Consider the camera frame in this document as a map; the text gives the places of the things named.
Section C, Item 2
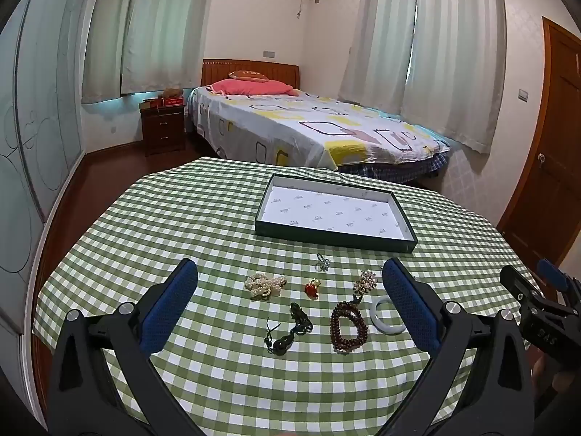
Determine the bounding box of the white jade bangle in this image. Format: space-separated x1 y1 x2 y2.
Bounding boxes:
370 295 402 333

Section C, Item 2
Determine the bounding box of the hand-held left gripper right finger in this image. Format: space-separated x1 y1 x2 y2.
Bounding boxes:
370 257 536 436

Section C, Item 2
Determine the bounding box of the person's right hand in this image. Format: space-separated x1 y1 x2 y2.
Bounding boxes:
532 355 581 403

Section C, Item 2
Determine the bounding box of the brown bead bracelet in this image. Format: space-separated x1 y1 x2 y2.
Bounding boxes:
330 297 369 353

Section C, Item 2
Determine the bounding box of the wooden headboard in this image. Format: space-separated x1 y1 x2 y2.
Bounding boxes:
202 58 302 89

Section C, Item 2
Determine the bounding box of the gold flower brooch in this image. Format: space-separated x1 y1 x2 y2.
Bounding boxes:
353 270 378 298

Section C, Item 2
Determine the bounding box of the wooden door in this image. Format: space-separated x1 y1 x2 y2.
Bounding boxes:
496 16 581 284

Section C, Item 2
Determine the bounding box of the glass sliding wardrobe door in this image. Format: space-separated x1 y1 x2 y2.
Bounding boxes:
0 0 94 364

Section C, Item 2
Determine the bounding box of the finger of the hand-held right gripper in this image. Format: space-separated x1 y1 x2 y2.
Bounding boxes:
500 265 544 310
537 258 573 292

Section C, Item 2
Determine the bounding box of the pink pillow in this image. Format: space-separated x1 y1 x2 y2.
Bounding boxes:
206 78 301 97

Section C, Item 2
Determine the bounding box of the patterned white bedsheet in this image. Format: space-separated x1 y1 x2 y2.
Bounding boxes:
190 85 452 170

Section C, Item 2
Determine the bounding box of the white curtain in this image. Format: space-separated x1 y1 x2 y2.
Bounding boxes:
82 0 139 104
119 0 222 97
338 0 419 113
399 0 507 155

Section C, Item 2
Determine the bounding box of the blue plaid mattress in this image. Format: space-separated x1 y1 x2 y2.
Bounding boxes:
338 152 450 183

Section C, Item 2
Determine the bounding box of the dark wooden nightstand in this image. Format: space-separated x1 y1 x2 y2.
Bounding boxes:
139 104 187 157

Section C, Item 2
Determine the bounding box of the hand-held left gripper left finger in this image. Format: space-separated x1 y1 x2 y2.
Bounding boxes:
48 258 214 436

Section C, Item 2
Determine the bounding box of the dark green jewelry tray box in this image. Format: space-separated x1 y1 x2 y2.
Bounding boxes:
254 173 418 253

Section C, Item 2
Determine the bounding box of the dark green cord necklace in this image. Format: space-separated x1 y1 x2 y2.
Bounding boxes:
264 302 315 356

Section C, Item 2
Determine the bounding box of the green checkered tablecloth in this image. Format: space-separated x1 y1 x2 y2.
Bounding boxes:
33 157 545 436

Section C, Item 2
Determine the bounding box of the pearl necklace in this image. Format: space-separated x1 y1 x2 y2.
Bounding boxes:
245 272 288 301

